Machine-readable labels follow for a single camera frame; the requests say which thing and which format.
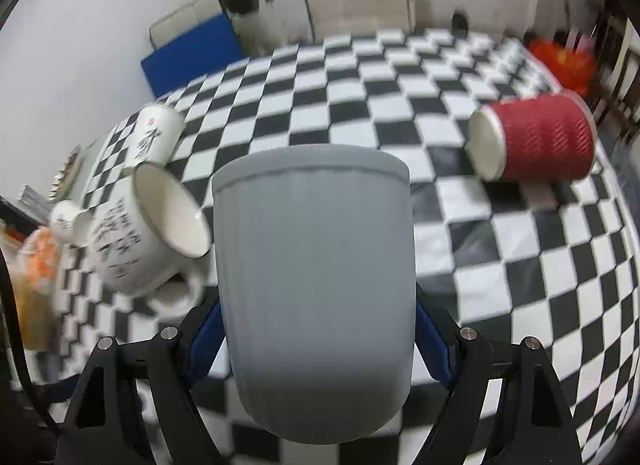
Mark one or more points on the large white mug with calligraphy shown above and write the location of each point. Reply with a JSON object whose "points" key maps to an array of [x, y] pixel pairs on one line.
{"points": [[127, 240]]}

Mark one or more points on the grey ribbed cup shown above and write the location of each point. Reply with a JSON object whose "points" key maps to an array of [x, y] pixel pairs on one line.
{"points": [[315, 295]]}

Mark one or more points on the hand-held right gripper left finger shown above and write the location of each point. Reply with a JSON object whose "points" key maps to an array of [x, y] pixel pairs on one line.
{"points": [[206, 345]]}

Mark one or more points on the orange snack packet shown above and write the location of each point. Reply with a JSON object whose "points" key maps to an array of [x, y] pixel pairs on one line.
{"points": [[37, 265]]}

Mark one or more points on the blue mat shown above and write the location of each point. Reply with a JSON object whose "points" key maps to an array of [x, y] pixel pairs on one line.
{"points": [[195, 52]]}

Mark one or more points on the patterned plate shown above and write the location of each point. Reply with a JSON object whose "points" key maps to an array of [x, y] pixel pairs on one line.
{"points": [[67, 172]]}

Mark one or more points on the orange plastic bag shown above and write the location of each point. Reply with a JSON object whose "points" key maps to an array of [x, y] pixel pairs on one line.
{"points": [[565, 62]]}

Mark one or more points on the small white cup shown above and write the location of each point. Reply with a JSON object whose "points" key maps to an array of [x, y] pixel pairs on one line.
{"points": [[67, 222]]}

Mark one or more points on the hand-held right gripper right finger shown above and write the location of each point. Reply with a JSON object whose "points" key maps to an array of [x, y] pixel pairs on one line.
{"points": [[434, 345]]}

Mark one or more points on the red ribbed paper cup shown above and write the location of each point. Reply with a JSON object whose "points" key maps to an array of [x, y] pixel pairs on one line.
{"points": [[542, 140]]}

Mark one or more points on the wooden chair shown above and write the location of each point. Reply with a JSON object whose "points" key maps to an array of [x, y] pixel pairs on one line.
{"points": [[617, 70]]}

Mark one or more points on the beige tufted ottoman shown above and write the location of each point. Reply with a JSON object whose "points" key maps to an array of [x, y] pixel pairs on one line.
{"points": [[192, 17]]}

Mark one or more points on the white cup with calligraphy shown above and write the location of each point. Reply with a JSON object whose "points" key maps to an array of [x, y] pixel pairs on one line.
{"points": [[152, 137]]}

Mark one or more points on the checkered tablecloth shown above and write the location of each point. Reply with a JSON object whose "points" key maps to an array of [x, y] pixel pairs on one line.
{"points": [[400, 145]]}

